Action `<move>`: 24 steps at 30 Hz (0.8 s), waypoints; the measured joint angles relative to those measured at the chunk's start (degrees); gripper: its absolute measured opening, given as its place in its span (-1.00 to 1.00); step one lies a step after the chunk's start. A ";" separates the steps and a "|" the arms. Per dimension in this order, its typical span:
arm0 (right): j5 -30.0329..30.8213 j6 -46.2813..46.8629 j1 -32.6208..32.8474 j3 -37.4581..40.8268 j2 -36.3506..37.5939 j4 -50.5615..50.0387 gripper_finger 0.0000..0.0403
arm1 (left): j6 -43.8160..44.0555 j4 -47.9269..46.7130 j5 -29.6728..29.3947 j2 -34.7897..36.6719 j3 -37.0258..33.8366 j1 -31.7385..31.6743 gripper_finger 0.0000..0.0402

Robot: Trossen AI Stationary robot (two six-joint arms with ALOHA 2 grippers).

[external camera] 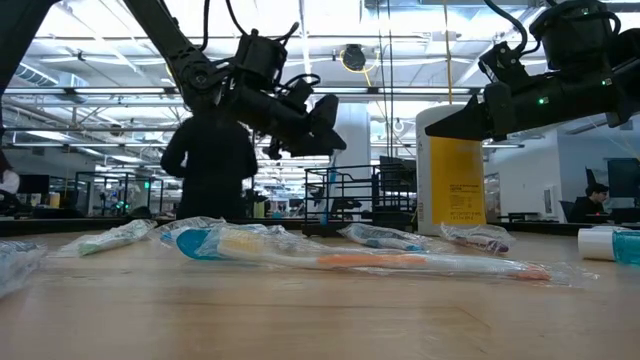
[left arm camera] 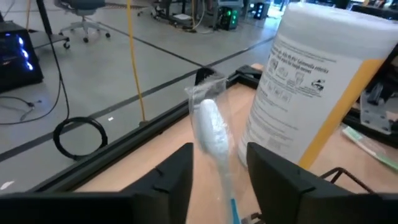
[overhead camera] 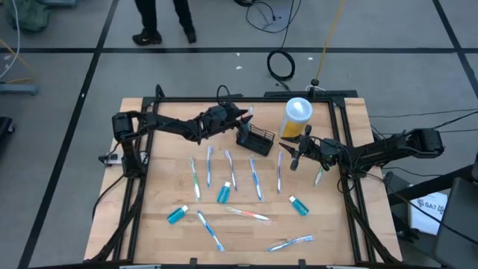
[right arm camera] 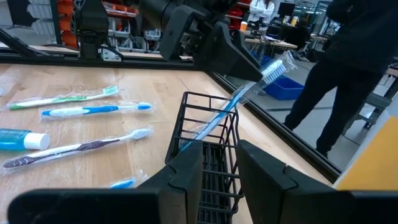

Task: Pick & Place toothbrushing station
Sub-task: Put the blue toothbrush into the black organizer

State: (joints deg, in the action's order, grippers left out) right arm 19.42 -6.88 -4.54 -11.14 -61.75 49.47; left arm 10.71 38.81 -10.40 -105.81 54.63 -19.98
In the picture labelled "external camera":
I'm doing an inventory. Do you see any black frame workstation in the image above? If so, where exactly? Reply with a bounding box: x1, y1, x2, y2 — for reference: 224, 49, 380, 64
74, 171, 165, 218

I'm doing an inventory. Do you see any person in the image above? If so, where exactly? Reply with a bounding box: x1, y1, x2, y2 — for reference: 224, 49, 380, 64
0, 152, 22, 214
159, 107, 259, 221
568, 182, 612, 224

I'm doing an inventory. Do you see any black monitor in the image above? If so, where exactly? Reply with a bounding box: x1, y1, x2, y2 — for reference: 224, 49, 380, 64
17, 173, 51, 195
606, 158, 640, 200
378, 155, 418, 211

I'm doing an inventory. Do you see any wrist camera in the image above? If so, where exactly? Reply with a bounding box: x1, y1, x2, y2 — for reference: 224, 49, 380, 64
283, 77, 315, 115
478, 41, 532, 92

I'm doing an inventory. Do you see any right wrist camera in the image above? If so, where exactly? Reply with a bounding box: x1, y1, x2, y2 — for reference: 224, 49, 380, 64
478, 41, 532, 92

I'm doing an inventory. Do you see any teal mouthwash bottle white cap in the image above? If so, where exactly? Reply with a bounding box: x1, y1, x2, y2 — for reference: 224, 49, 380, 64
175, 228, 217, 262
577, 226, 640, 265

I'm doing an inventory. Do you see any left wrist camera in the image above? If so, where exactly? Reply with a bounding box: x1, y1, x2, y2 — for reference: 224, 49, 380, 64
283, 77, 315, 115

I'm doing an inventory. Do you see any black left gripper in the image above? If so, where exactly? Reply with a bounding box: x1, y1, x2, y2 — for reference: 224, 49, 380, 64
219, 69, 347, 157

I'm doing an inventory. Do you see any purple white toothbrush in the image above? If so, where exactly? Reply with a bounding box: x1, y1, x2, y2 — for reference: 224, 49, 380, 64
438, 222, 517, 255

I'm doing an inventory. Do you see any green white toothbrush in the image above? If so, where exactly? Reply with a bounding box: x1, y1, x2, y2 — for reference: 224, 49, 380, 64
54, 218, 159, 259

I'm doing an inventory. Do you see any black wire basket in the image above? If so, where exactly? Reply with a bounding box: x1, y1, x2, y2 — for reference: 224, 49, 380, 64
301, 162, 404, 238

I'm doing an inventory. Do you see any orange white toothbrush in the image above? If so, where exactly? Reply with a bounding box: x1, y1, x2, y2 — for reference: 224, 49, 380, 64
218, 227, 599, 289

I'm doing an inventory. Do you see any black ceiling cable reel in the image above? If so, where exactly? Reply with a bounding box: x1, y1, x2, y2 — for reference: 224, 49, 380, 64
341, 43, 368, 73

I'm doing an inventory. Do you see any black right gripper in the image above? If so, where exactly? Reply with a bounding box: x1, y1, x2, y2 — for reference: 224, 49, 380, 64
424, 69, 619, 142

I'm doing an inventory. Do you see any yellow hanging cable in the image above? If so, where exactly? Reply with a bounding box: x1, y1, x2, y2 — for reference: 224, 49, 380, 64
441, 0, 454, 106

